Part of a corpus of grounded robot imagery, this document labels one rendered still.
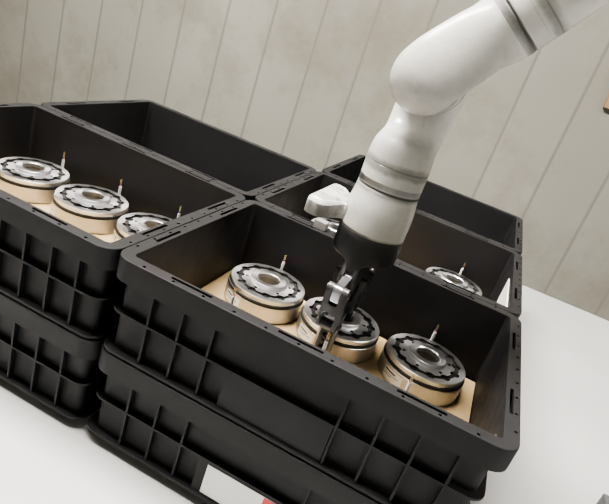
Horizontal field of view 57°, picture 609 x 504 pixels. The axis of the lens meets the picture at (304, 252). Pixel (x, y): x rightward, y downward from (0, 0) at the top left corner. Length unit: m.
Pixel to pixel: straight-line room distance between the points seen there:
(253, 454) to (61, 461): 0.21
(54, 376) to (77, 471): 0.11
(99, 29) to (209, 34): 0.61
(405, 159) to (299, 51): 2.06
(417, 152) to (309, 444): 0.30
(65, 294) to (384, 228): 0.34
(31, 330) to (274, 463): 0.30
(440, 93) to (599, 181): 2.00
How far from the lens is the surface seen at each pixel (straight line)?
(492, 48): 0.56
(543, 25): 0.57
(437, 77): 0.55
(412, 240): 1.04
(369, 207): 0.59
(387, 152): 0.58
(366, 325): 0.72
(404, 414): 0.49
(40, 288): 0.66
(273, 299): 0.70
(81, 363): 0.66
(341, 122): 2.56
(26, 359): 0.72
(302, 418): 0.53
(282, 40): 2.64
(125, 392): 0.64
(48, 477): 0.65
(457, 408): 0.71
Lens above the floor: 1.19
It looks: 22 degrees down
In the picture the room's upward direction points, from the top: 19 degrees clockwise
